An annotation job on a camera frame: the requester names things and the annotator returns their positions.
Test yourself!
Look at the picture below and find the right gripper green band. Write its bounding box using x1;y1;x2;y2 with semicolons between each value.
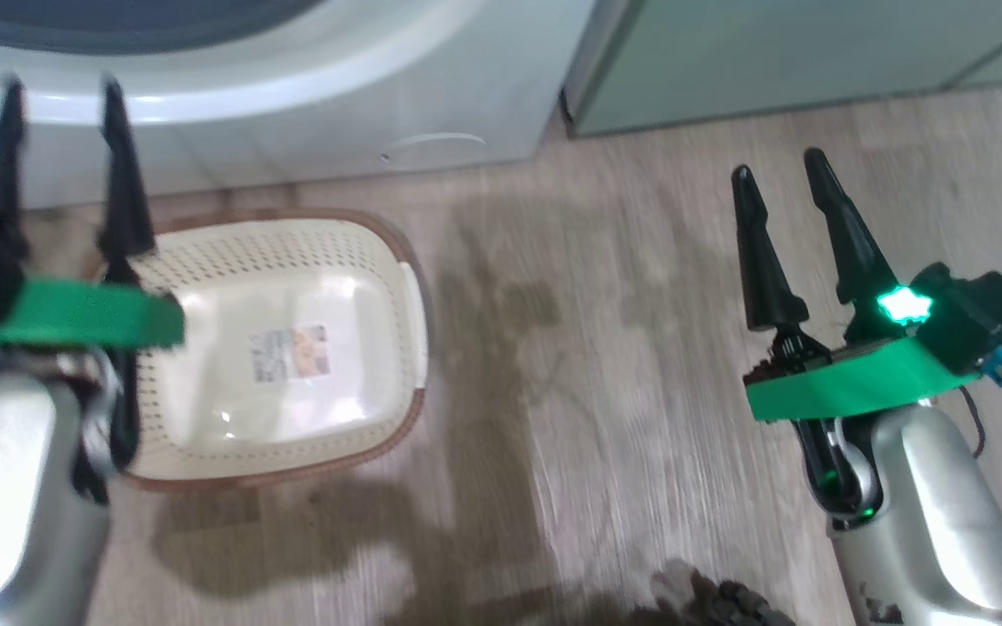
731;148;980;424

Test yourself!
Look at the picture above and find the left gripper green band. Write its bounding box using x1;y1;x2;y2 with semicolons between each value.
0;77;186;350

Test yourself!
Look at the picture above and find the white front-load washing machine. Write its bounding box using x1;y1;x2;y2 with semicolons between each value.
0;0;598;210

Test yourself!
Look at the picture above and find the pale green cabinet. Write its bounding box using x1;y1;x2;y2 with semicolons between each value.
564;0;1002;138

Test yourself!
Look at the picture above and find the cream laundry basket brown rim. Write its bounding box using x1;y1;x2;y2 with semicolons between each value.
83;209;430;492

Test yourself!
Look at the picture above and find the paper label sticker in basket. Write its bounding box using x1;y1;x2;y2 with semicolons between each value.
249;324;331;383

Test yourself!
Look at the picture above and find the round white filter cover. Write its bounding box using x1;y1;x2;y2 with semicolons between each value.
377;132;489;166

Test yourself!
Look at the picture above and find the thin black arm wire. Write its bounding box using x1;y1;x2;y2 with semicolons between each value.
958;387;989;457

